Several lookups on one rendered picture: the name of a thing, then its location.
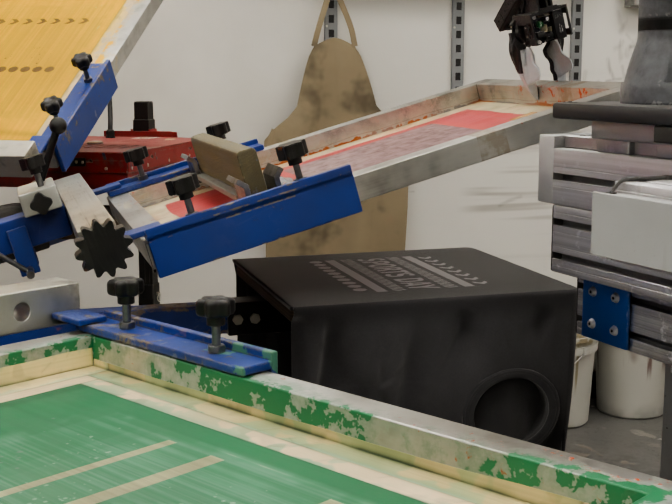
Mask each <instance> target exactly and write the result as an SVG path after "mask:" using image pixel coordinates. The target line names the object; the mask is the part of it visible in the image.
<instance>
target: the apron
mask: <svg viewBox="0 0 672 504"><path fill-rule="evenodd" d="M337 1H338V4H339V6H340V8H341V11H342V13H343V16H344V18H345V21H346V23H347V26H348V29H349V33H350V38H351V43H352V44H350V43H348V42H346V41H344V40H342V39H339V38H330V39H327V40H325V41H323V42H321V43H319V44H318V40H319V36H320V32H321V29H322V25H323V22H324V18H325V15H326V12H327V9H328V5H329V2H330V0H324V2H323V5H322V8H321V12H320V15H319V18H318V22H317V25H316V28H315V32H314V36H313V40H312V44H311V46H314V47H313V49H312V51H311V53H310V55H309V58H308V61H307V64H306V68H305V72H304V76H303V80H302V84H301V89H300V94H299V99H298V104H297V107H296V108H295V109H294V111H293V112H292V113H291V114H290V115H289V117H288V118H287V119H285V120H284V121H283V122H282V123H281V124H279V125H278V126H277V127H276V128H275V129H271V132H270V134H269V135H268V137H267V138H266V139H265V140H264V147H267V146H271V145H274V144H277V143H280V142H284V141H287V140H290V139H293V138H296V137H300V136H303V135H306V134H309V133H313V132H316V131H319V130H322V129H325V128H329V127H332V126H335V125H338V124H341V123H345V122H348V121H351V120H354V119H358V118H361V117H364V116H367V115H370V114H374V113H377V112H380V111H381V110H380V109H379V108H378V107H377V105H376V102H375V98H374V94H373V90H372V87H371V83H370V80H369V77H368V74H367V71H366V68H365V65H364V63H363V60H362V58H361V56H360V54H359V52H358V51H357V49H356V47H355V46H358V44H357V39H356V34H355V30H354V26H353V23H352V20H351V18H350V15H349V13H348V10H347V8H346V6H345V3H344V1H343V0H337ZM361 206H362V210H363V211H362V212H359V213H356V214H353V215H350V216H347V217H344V218H341V219H338V220H335V221H332V222H329V223H326V224H323V225H320V226H317V227H314V228H311V229H308V230H305V231H302V232H299V233H296V234H293V235H290V236H287V237H284V238H281V239H278V240H275V241H272V242H269V243H266V257H284V256H303V255H323V254H342V253H362V252H382V251H401V250H405V243H406V227H407V209H408V186H407V187H404V188H401V189H398V190H394V191H391V192H388V193H385V194H382V195H379V196H376V197H373V198H370V199H367V200H364V201H361Z"/></svg>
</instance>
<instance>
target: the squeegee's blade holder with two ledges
mask: <svg viewBox="0 0 672 504"><path fill-rule="evenodd" d="M197 177H198V180H199V181H201V182H203V183H204V184H206V185H208V186H210V187H212V188H213V189H215V190H217V191H219V192H221V193H222V194H224V195H226V196H228V197H230V198H231V199H233V200H237V199H238V196H237V193H236V189H235V188H233V187H231V186H229V185H227V184H225V183H223V182H221V181H219V180H217V179H215V178H213V177H211V176H209V175H207V174H205V173H201V174H197Z"/></svg>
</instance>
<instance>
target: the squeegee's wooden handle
mask: <svg viewBox="0 0 672 504"><path fill-rule="evenodd" d="M191 142H192V145H193V148H194V152H195V155H196V158H197V161H198V165H199V168H200V171H201V173H205V174H207V175H209V176H211V177H213V178H215V179H217V180H219V181H221V182H223V183H225V184H227V185H229V186H231V187H233V188H235V186H234V184H233V183H231V182H229V181H228V180H226V178H227V176H228V175H230V176H232V177H234V178H236V179H238V180H240V181H242V182H244V183H246V184H248V185H249V189H250V192H251V195H253V194H256V193H259V192H262V191H265V190H267V187H266V183H265V180H264V176H263V173H262V169H261V166H260V162H259V159H258V155H257V152H256V150H255V149H254V148H251V147H248V146H245V145H242V144H238V143H235V142H232V141H229V140H225V139H222V138H219V137H216V136H213V135H209V134H206V133H200V134H197V135H194V136H192V137H191Z"/></svg>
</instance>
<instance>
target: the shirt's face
mask: <svg viewBox="0 0 672 504"><path fill-rule="evenodd" d="M424 255H429V256H431V257H433V258H436V259H438V260H440V261H443V262H445V263H447V264H449V265H452V266H454V267H456V268H459V269H461V270H463V271H465V272H468V273H470V274H472V275H474V276H477V277H479V278H481V279H484V280H486V281H488V282H490V283H493V284H495V285H482V286H466V287H450V288H434V289H418V290H402V291H385V292H369V293H355V292H353V291H351V290H350V289H348V288H347V287H345V286H344V285H342V284H340V283H339V282H337V281H336V280H334V279H333V278H331V277H329V276H328V275H326V274H325V273H323V272H322V271H320V270H318V269H317V268H315V267H314V266H312V265H311V264H309V263H307V262H311V261H330V260H348V259H367V258H386V257H405V256H424ZM232 262H233V263H234V264H236V265H237V266H238V267H239V268H240V269H242V270H243V271H244V272H245V273H246V274H248V275H249V276H250V277H251V278H252V279H253V280H255V281H256V282H257V283H258V284H259V285H261V286H262V287H263V288H264V289H265V290H267V291H268V292H269V293H270V294H271V295H273V296H274V297H275V298H276V299H277V300H278V301H280V302H281V303H282V304H283V305H284V306H286V307H287V308H288V309H289V310H293V307H301V306H316V305H332V304H347V303H363V302H378V301H394V300H409V299H425V298H440V297H456V296H471V295H487V294H502V293H518V292H533V291H548V290H564V289H574V288H575V287H573V286H571V285H568V284H566V283H563V282H560V281H558V280H555V279H553V278H550V277H547V276H545V275H542V274H539V273H537V272H534V271H532V270H529V269H526V268H524V267H521V266H518V265H516V264H513V263H511V262H508V261H505V260H503V259H500V258H498V257H495V256H492V255H490V254H487V253H484V252H482V251H479V250H477V249H474V248H470V247H460V248H440V249H421V250H401V251H382V252H362V253H342V254H323V255H303V256H284V257H264V258H244V259H232Z"/></svg>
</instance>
